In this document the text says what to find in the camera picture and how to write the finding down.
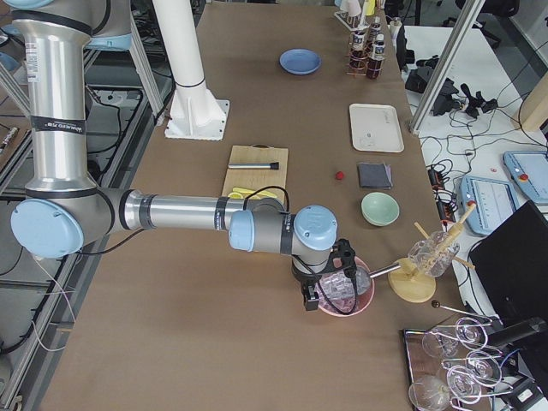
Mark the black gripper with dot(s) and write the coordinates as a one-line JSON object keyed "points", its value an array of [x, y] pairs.
{"points": [[305, 277]]}

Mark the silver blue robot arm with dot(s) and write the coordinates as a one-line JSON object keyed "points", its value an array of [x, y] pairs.
{"points": [[65, 209]]}

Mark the blue plate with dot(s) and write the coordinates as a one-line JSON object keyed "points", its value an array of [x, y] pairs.
{"points": [[300, 61]]}

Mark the clear plastic cup in bowl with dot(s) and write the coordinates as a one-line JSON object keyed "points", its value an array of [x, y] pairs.
{"points": [[340, 289]]}

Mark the pink bowl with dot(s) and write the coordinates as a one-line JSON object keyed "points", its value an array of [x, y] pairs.
{"points": [[364, 299]]}

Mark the wooden mug tree stand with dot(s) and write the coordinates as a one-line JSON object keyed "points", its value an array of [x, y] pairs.
{"points": [[407, 281]]}

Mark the mint green bowl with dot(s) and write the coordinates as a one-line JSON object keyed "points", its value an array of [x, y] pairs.
{"points": [[379, 209]]}

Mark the yellow banana slice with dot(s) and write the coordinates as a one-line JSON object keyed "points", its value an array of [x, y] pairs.
{"points": [[242, 193]]}

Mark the clear glass mug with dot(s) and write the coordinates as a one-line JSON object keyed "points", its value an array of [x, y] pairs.
{"points": [[434, 255]]}

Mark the grey folded cloth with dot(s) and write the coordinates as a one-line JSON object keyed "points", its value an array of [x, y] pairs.
{"points": [[374, 175]]}

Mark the wine glass lower left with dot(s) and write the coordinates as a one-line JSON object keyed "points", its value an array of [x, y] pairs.
{"points": [[430, 392]]}

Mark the metal wine glass rack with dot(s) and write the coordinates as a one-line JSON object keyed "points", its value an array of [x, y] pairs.
{"points": [[475, 378]]}

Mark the wine glass upper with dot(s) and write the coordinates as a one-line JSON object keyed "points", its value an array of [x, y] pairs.
{"points": [[447, 341]]}

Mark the white plastic tray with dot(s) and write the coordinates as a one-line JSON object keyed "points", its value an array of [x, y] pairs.
{"points": [[375, 128]]}

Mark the black laptop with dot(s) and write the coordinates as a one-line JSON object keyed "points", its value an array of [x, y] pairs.
{"points": [[511, 264]]}

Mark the blue teach pendant near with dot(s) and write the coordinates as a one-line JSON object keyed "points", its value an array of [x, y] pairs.
{"points": [[495, 201]]}

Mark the blue teach pendant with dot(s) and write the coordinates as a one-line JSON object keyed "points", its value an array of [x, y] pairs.
{"points": [[495, 201], [529, 171]]}

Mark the dark sauce bottle rear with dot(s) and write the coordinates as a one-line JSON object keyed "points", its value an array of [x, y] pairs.
{"points": [[357, 54]]}

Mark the dark sauce bottle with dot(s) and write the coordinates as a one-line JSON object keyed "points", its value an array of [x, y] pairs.
{"points": [[376, 57], [357, 54]]}

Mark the dark sauce bottle front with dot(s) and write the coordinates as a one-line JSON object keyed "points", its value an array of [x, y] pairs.
{"points": [[376, 57]]}

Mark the blue teach pendant far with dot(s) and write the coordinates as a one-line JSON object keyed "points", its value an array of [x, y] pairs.
{"points": [[529, 171]]}

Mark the silver black knife handle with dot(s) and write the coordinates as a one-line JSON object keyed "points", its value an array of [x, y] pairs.
{"points": [[254, 166]]}

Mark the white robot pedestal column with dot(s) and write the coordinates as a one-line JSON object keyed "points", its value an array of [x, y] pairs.
{"points": [[195, 113]]}

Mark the copper wire bottle rack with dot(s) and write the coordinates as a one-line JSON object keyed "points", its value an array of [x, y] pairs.
{"points": [[366, 54]]}

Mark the aluminium frame post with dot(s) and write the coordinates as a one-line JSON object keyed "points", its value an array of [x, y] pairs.
{"points": [[464, 22]]}

